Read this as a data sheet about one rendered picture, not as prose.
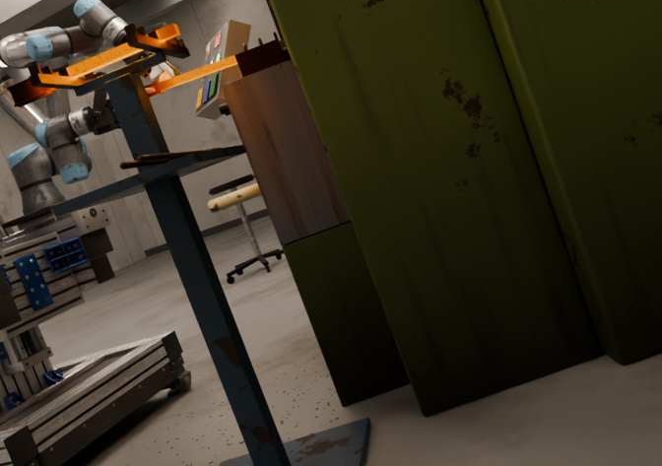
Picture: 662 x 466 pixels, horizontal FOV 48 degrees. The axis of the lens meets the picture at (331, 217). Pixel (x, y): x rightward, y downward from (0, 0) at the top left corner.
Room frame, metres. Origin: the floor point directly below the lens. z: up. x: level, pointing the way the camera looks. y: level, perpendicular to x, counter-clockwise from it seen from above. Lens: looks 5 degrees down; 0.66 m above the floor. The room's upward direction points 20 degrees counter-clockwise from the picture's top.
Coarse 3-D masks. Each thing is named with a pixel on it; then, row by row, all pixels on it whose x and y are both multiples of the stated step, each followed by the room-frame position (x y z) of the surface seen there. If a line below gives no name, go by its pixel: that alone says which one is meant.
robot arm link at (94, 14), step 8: (80, 0) 2.13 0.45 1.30; (88, 0) 2.14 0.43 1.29; (96, 0) 2.15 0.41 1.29; (80, 8) 2.14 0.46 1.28; (88, 8) 2.13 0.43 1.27; (96, 8) 2.13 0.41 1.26; (104, 8) 2.15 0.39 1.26; (80, 16) 2.15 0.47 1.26; (88, 16) 2.13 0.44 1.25; (96, 16) 2.13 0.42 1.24; (104, 16) 2.13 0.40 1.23; (112, 16) 2.14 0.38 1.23; (88, 24) 2.15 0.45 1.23; (96, 24) 2.14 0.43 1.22; (104, 24) 2.13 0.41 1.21; (88, 32) 2.18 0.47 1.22; (96, 32) 2.17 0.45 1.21
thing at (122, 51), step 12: (168, 36) 1.56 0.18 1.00; (120, 48) 1.57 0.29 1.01; (132, 48) 1.57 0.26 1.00; (84, 60) 1.59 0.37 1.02; (96, 60) 1.58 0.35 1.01; (108, 60) 1.58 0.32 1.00; (72, 72) 1.59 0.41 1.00; (84, 72) 1.59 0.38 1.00; (24, 84) 1.62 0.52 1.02; (12, 96) 1.63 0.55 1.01; (24, 96) 1.63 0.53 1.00; (36, 96) 1.61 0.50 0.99
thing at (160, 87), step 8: (232, 56) 2.14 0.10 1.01; (216, 64) 2.15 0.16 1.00; (224, 64) 2.14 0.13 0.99; (232, 64) 2.15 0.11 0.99; (192, 72) 2.15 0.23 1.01; (200, 72) 2.15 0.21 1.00; (208, 72) 2.15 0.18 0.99; (168, 80) 2.15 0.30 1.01; (176, 80) 2.15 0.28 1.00; (184, 80) 2.15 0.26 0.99; (160, 88) 2.15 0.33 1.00; (168, 88) 2.17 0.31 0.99; (152, 96) 2.18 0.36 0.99
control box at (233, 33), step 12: (228, 24) 2.58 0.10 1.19; (240, 24) 2.59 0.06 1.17; (216, 36) 2.73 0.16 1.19; (228, 36) 2.57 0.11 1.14; (240, 36) 2.59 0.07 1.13; (216, 48) 2.69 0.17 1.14; (228, 48) 2.57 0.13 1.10; (240, 48) 2.58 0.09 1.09; (204, 60) 2.86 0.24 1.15; (216, 60) 2.64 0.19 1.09; (216, 72) 2.62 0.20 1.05; (228, 72) 2.55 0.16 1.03; (240, 72) 2.57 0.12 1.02; (204, 84) 2.78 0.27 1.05; (216, 96) 2.54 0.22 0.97; (204, 108) 2.71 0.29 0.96; (216, 108) 2.68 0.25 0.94
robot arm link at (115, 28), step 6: (108, 24) 2.13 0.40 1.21; (114, 24) 2.13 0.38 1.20; (120, 24) 2.14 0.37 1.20; (126, 24) 2.16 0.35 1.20; (108, 30) 2.13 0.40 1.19; (114, 30) 2.13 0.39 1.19; (120, 30) 2.13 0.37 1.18; (102, 36) 2.16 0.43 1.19; (108, 36) 2.14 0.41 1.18; (114, 36) 2.13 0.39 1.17; (114, 42) 2.15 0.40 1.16
